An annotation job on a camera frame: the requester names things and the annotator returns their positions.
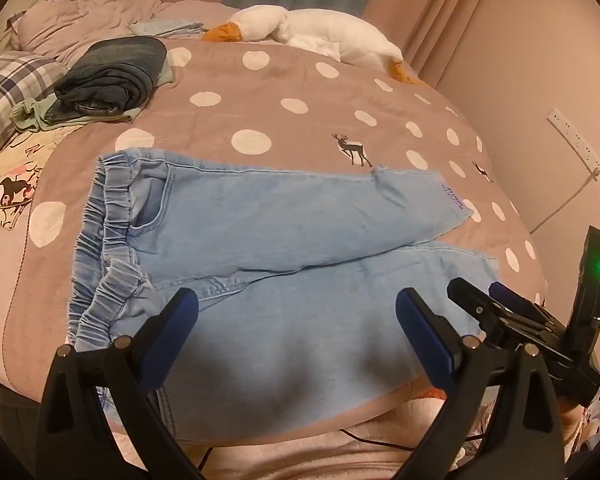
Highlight light blue denim pants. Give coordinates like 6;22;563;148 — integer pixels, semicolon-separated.
67;147;501;441

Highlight thin black cable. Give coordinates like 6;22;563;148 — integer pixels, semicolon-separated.
197;427;486;468

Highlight pink bed sheet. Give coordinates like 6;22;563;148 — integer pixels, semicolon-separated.
0;205;81;386

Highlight white goose plush toy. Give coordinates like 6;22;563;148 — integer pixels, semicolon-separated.
202;5;423;86

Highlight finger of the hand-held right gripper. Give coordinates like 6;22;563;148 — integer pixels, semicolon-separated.
446;277;503;333
488;282;556;327

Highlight cream cartoon printed cloth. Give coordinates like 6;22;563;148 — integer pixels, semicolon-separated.
0;125;81;231

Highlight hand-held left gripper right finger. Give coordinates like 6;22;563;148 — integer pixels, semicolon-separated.
395;287;566;480

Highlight white power strip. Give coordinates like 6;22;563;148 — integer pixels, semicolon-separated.
547;107;600;181

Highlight dark folded jeans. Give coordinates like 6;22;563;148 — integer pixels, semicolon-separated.
55;36;168;116

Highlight pale green garment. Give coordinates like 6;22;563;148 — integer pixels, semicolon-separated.
10;55;173;133

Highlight white power cable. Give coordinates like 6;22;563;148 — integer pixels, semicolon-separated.
530;167;600;236

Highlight dark chair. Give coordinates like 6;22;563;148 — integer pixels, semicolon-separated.
0;372;43;466

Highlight light blue folded cloth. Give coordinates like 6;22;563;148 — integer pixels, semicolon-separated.
130;19;206;39

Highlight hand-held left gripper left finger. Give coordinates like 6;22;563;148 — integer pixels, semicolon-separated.
35;287;206;480

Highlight plaid pillow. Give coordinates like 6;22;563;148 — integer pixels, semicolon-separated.
0;51;71;161

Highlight brown polka dot blanket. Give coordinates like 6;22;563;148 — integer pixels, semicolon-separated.
2;37;548;448

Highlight pink quilt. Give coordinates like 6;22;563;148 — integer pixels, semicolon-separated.
17;0;241;66

